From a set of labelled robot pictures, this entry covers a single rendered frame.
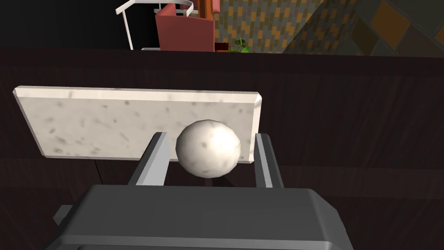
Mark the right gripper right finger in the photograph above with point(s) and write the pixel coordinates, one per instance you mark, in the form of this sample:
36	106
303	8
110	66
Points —
265	163

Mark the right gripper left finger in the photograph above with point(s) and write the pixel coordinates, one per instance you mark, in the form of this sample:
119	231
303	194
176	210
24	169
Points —
154	163

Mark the white marble ball knob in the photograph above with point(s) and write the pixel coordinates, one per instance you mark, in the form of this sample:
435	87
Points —
208	148

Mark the white marble drawer front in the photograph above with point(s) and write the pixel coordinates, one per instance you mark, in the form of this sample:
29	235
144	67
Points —
104	125

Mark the green potted plant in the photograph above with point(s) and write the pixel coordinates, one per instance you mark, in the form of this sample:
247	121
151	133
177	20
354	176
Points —
241	46

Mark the red armchair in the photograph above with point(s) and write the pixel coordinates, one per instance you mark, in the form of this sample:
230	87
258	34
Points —
185	29

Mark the white metal frame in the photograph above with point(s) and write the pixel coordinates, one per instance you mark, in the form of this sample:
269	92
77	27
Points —
128	21

